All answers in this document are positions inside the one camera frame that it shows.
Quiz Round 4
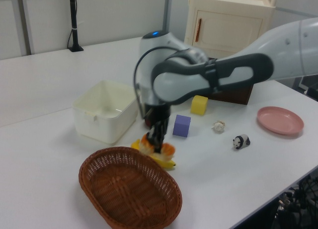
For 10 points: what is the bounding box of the yellow banana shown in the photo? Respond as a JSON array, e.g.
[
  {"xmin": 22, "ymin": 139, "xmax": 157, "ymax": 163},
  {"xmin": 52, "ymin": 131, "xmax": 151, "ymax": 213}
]
[{"xmin": 131, "ymin": 139, "xmax": 176, "ymax": 169}]

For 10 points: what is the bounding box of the crumpled white paper ball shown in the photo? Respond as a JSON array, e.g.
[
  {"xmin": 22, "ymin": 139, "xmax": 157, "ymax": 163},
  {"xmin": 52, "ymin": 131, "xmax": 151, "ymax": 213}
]
[{"xmin": 212, "ymin": 119, "xmax": 226, "ymax": 133}]

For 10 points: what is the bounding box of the purple cube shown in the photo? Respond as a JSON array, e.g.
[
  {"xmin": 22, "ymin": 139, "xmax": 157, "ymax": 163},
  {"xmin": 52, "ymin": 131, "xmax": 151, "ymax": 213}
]
[{"xmin": 172, "ymin": 114, "xmax": 192, "ymax": 138}]

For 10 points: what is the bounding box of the orange glazed bread roll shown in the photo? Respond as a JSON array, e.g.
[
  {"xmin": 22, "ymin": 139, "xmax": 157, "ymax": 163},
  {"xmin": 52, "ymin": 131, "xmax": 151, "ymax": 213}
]
[{"xmin": 138, "ymin": 134, "xmax": 176, "ymax": 162}]

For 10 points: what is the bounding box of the black cable bundle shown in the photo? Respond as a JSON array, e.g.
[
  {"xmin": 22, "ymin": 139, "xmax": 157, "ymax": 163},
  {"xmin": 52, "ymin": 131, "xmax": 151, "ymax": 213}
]
[{"xmin": 273, "ymin": 174, "xmax": 318, "ymax": 229}]

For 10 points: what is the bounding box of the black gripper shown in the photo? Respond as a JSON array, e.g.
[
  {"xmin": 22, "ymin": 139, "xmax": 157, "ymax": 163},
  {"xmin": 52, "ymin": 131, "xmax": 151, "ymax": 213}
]
[{"xmin": 143, "ymin": 102, "xmax": 172, "ymax": 153}]

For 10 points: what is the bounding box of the panda figurine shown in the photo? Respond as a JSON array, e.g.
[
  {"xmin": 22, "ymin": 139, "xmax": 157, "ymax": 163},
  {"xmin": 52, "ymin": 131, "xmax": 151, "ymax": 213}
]
[{"xmin": 233, "ymin": 134, "xmax": 251, "ymax": 151}]

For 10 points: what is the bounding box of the yellow cube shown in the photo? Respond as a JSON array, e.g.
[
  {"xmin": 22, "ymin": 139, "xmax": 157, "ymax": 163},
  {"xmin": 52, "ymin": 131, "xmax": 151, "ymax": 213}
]
[{"xmin": 190, "ymin": 94, "xmax": 209, "ymax": 115}]

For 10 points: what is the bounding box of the brown wicker basket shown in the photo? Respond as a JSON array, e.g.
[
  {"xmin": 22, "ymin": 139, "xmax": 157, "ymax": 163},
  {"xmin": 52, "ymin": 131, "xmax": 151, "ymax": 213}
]
[{"xmin": 79, "ymin": 146, "xmax": 183, "ymax": 229}]

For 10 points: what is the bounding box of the white plastic tub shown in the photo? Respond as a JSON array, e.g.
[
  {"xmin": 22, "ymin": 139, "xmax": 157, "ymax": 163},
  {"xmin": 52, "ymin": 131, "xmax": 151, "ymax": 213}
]
[{"xmin": 72, "ymin": 79, "xmax": 141, "ymax": 144}]

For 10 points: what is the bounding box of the pink plate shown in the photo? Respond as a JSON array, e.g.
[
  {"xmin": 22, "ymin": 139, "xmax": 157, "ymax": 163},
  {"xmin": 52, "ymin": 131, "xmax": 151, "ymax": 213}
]
[{"xmin": 256, "ymin": 106, "xmax": 305, "ymax": 136}]

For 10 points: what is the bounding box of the cream toy cabinet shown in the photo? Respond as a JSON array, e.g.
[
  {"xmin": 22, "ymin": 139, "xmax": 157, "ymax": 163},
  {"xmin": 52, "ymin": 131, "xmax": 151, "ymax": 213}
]
[{"xmin": 183, "ymin": 0, "xmax": 278, "ymax": 60}]

